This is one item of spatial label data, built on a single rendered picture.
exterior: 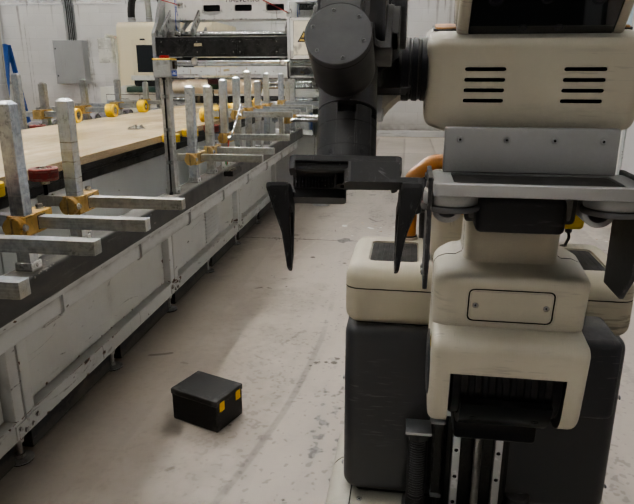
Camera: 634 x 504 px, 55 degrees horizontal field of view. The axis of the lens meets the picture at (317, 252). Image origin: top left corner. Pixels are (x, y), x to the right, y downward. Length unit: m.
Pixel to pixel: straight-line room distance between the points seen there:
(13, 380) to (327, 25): 1.67
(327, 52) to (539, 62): 0.40
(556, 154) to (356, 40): 0.41
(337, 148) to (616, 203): 0.38
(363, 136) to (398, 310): 0.67
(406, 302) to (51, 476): 1.31
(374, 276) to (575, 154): 0.48
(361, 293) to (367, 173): 0.67
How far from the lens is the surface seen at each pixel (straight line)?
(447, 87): 0.85
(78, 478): 2.07
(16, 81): 3.60
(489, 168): 0.85
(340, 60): 0.52
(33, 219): 1.63
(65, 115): 1.80
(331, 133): 0.57
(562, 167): 0.86
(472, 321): 0.94
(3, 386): 2.04
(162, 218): 2.32
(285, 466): 1.99
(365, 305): 1.20
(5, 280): 1.11
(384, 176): 0.54
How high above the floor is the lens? 1.17
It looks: 17 degrees down
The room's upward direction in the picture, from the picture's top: straight up
